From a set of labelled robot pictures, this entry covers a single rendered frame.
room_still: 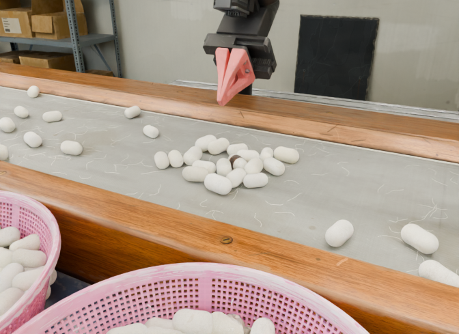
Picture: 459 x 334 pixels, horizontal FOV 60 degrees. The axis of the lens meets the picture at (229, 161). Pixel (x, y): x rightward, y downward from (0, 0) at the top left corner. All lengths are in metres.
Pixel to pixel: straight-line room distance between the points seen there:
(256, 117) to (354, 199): 0.27
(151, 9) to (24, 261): 2.69
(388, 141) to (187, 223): 0.36
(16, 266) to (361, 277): 0.30
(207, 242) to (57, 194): 0.19
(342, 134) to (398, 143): 0.08
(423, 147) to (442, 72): 1.90
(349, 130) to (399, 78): 1.90
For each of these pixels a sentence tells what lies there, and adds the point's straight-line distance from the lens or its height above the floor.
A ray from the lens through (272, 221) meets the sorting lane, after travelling 0.44.
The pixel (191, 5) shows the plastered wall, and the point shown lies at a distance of 2.85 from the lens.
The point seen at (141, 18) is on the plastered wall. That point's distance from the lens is 3.08.
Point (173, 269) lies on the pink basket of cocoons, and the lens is 0.34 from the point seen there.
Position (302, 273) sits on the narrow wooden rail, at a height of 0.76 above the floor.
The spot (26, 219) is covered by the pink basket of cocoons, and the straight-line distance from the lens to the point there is 0.48.
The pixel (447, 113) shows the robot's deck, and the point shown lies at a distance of 1.12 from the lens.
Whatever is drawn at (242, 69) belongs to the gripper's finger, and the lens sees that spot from 0.61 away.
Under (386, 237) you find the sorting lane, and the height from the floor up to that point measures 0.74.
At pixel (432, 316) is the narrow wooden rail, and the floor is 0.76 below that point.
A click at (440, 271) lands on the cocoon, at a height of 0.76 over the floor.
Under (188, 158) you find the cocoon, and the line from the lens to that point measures 0.55.
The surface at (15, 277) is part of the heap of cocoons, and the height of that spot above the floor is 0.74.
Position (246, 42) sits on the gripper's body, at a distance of 0.61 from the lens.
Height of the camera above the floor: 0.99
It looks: 26 degrees down
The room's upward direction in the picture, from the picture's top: straight up
